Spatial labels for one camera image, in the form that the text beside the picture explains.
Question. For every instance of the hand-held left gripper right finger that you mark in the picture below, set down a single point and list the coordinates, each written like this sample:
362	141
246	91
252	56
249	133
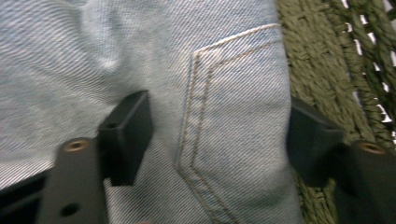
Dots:
311	146

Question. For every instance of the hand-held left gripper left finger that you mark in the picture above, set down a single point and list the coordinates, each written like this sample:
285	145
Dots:
126	140

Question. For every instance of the light blue jeans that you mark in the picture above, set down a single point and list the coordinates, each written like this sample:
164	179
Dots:
155	62

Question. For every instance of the green woven basket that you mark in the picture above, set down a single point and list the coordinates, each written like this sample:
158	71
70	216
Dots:
336	62

